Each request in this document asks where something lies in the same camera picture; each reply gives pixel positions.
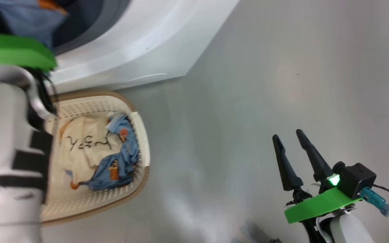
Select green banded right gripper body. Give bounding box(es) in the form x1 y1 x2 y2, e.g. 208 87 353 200
284 175 364 224

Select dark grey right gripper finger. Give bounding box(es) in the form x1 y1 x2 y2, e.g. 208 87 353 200
296 129 333 184
272 134 304 191

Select cream and blue printed garment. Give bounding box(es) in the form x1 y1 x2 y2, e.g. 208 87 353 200
59 114 140 190

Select cream perforated laundry basket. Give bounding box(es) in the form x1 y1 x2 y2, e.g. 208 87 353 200
41 89 150 226

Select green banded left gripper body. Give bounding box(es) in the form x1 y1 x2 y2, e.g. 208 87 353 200
0 34 58 71

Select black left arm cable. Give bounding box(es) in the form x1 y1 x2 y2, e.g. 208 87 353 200
29 67 59 118

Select teal cable connector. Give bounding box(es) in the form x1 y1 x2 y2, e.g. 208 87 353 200
360 187 389 217

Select white front-load washing machine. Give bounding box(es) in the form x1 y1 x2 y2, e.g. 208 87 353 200
46 0 240 93

